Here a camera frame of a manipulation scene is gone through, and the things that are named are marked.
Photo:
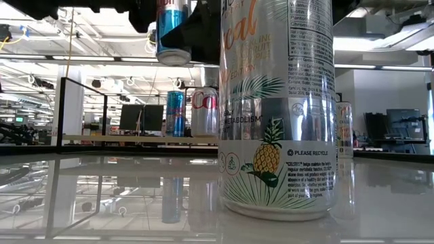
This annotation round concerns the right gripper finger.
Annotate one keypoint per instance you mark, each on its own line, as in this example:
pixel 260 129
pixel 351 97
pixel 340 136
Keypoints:
pixel 198 34

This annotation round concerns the blue silver Red Bull can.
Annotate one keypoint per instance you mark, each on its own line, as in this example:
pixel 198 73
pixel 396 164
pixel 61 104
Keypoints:
pixel 175 115
pixel 169 27

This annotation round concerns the silver Diet Coke can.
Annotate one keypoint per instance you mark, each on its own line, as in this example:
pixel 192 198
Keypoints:
pixel 205 118

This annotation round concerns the white Celsius tropical can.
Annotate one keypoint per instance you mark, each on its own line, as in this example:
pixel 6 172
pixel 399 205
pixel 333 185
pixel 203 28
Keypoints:
pixel 278 118
pixel 345 135

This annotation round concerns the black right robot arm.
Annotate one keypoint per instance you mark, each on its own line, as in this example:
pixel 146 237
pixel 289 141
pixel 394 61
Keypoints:
pixel 342 10

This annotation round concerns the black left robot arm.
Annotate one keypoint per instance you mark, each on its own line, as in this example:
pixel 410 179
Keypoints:
pixel 68 6

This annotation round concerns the black computer monitor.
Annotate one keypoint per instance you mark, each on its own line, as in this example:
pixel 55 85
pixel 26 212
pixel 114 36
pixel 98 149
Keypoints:
pixel 153 118
pixel 130 118

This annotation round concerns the green exit sign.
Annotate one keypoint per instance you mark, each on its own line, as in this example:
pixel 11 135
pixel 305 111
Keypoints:
pixel 19 119

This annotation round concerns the background black robot arms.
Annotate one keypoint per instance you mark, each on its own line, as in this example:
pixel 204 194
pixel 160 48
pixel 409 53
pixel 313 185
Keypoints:
pixel 17 133

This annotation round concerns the black monitor back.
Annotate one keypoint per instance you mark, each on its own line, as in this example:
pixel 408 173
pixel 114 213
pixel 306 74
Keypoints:
pixel 374 126

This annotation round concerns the dark monitor screen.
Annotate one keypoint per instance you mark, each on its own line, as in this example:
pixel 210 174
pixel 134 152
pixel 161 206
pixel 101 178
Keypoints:
pixel 403 123

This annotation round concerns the wooden shelf with black frame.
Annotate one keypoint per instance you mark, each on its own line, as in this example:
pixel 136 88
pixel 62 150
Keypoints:
pixel 135 139

